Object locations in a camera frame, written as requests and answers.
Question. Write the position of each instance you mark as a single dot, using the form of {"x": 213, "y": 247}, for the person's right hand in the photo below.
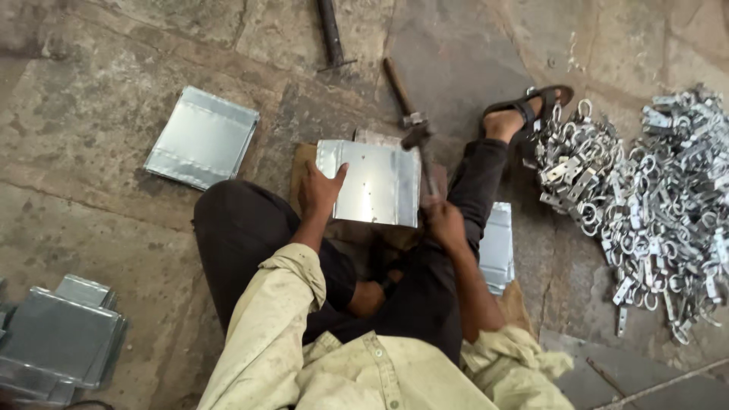
{"x": 443, "y": 223}

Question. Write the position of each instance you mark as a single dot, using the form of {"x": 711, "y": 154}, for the person's left hand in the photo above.
{"x": 316, "y": 191}

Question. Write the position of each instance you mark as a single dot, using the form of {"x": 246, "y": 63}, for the shiny sheet metal panel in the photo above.
{"x": 376, "y": 182}

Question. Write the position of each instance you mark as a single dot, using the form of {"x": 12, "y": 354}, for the blurred hammer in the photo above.
{"x": 422, "y": 154}

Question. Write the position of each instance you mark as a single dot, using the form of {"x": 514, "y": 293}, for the wooden work block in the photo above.
{"x": 300, "y": 171}

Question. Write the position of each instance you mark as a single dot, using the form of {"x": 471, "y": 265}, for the sheet metal panels beside leg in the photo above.
{"x": 496, "y": 248}

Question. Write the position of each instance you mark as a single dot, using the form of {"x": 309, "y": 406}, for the sheet metal panels on floor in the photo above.
{"x": 200, "y": 136}

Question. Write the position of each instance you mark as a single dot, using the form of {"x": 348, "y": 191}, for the black sandal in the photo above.
{"x": 527, "y": 111}

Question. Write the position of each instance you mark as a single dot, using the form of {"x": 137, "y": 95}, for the dark metal rod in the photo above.
{"x": 331, "y": 31}

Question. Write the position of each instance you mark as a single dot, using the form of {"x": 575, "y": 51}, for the thin metal rod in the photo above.
{"x": 663, "y": 384}

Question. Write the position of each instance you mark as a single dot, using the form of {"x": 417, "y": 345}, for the stack of sheet metal panels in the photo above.
{"x": 57, "y": 339}

